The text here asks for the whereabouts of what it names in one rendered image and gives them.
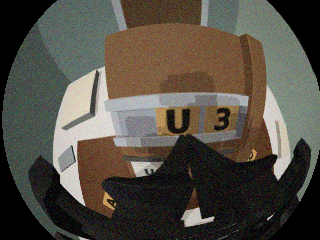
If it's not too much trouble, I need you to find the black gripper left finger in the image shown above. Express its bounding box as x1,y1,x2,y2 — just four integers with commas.
101,135,195,221

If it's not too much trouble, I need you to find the tan letter tile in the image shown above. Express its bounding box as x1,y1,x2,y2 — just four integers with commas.
247,149,257,161
103,192,116,209

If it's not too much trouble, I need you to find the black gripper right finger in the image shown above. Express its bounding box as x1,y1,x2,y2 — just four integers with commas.
185,135,277,219

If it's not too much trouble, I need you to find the white paper ticket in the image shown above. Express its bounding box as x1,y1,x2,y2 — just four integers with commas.
131,161,164,177

